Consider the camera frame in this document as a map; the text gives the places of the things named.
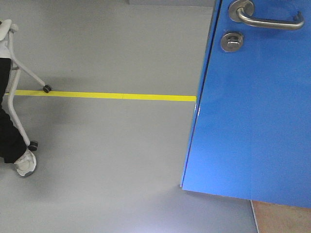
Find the blue door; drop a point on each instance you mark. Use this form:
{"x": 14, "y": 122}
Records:
{"x": 251, "y": 132}

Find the wooden door platform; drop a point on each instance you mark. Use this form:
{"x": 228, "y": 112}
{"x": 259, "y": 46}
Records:
{"x": 275, "y": 218}

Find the yellow floor tape line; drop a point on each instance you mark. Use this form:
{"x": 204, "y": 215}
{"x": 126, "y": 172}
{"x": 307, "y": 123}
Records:
{"x": 99, "y": 95}

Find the silver thumb turn lock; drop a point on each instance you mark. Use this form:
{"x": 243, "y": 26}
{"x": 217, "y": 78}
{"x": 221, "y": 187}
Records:
{"x": 232, "y": 41}

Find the white sneaker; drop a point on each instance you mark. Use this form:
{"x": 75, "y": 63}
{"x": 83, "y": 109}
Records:
{"x": 26, "y": 164}

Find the person leg black trousers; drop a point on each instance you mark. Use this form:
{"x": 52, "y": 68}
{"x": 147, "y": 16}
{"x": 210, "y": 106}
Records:
{"x": 12, "y": 145}

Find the silver door lever handle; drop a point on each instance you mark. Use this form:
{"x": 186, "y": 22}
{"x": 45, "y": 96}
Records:
{"x": 244, "y": 11}

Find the white wheeled chair frame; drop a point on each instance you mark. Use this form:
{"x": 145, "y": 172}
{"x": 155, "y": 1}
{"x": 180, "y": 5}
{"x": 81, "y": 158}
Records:
{"x": 7, "y": 30}

